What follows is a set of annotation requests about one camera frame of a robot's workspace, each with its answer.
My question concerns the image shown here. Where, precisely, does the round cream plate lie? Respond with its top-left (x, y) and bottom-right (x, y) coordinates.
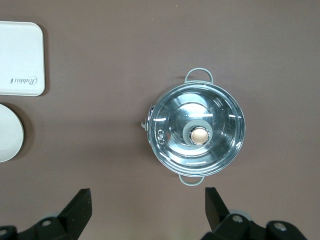
top-left (0, 103), bottom-right (25, 163)

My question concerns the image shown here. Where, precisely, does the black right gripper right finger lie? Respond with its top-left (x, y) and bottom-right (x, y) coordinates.
top-left (199, 186), bottom-right (308, 240)

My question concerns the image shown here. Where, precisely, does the glass pot lid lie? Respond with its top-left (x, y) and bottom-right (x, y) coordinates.
top-left (149, 83), bottom-right (246, 176)

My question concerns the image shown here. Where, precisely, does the steel pot with grey handles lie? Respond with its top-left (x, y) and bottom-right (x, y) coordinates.
top-left (141, 66), bottom-right (247, 187)

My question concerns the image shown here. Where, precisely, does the cream rabbit print tray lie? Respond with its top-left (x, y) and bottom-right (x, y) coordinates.
top-left (0, 21), bottom-right (46, 97)

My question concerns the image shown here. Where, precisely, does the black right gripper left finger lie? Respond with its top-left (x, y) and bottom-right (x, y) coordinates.
top-left (0, 188), bottom-right (93, 240)

